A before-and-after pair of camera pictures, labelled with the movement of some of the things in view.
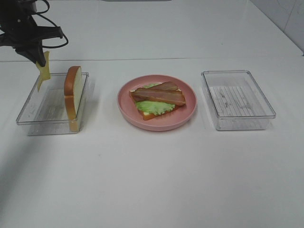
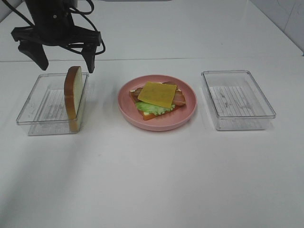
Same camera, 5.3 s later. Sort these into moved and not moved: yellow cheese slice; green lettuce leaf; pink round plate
Moved: yellow cheese slice
Not moved: pink round plate; green lettuce leaf
